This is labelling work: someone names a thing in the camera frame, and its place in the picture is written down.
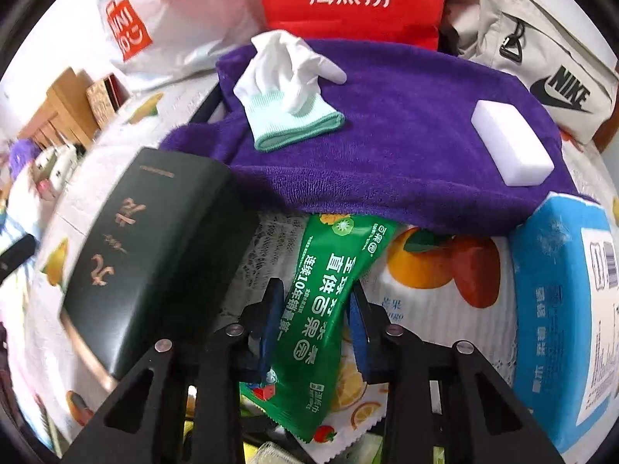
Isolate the blue tissue pack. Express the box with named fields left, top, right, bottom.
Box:
left=508, top=193, right=619, bottom=455

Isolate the white plush toy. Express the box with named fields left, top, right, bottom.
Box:
left=31, top=144, right=80, bottom=199

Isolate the white glove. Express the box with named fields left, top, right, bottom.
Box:
left=233, top=30, right=348, bottom=152

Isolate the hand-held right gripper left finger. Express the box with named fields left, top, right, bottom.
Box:
left=60, top=278, right=286, bottom=464

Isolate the wooden furniture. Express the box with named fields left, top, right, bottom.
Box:
left=18, top=67, right=100, bottom=150

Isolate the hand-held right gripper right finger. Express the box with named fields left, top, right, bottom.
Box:
left=345, top=283, right=566, bottom=464

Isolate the brown patterned box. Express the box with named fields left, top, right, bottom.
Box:
left=87, top=73, right=131, bottom=129

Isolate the purple plush toy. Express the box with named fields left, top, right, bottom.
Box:
left=7, top=139, right=44, bottom=179

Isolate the purple towel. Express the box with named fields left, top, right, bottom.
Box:
left=159, top=39, right=598, bottom=237

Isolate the white plastic bag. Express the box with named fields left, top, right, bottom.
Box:
left=96, top=0, right=267, bottom=92

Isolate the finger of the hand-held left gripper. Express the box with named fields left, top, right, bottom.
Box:
left=0, top=234, right=38, bottom=282

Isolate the black box with gold print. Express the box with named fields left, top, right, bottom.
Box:
left=60, top=147, right=259, bottom=392

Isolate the white sponge block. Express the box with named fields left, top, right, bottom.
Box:
left=470, top=99, right=555, bottom=187

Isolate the beige sling bag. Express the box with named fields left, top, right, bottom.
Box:
left=439, top=0, right=619, bottom=146

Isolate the red paper bag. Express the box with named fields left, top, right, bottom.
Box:
left=254, top=0, right=448, bottom=51

